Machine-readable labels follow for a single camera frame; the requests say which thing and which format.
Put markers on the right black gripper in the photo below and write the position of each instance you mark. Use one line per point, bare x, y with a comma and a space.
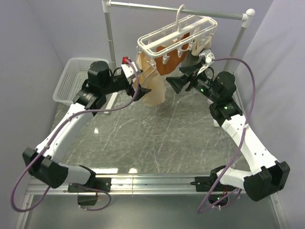
177, 82

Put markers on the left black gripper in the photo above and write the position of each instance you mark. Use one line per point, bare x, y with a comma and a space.
141, 91

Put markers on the beige underwear shorts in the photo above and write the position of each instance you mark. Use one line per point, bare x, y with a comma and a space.
150, 79

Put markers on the white clip drying hanger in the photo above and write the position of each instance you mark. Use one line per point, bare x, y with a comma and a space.
197, 26

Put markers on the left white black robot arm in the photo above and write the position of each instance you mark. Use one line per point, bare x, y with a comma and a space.
44, 162

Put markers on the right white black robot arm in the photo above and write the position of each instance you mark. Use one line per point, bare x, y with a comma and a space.
267, 175

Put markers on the orange underwear on hanger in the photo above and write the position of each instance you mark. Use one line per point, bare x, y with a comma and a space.
174, 60

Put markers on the grey underwear on hanger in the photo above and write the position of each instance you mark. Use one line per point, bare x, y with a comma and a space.
190, 60

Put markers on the white perforated plastic basket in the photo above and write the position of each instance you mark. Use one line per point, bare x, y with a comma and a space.
72, 79

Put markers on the white metal clothes rack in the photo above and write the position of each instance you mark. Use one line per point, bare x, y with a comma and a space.
161, 51

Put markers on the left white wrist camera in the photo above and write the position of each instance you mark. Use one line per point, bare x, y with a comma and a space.
128, 71

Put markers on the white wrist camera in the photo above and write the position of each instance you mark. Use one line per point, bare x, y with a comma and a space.
206, 57
128, 71

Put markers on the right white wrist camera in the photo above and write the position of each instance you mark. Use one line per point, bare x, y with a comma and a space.
206, 57

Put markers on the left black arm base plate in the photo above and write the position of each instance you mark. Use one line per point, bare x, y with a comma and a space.
99, 183

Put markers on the aluminium mounting rail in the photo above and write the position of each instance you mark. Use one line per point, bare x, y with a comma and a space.
132, 184

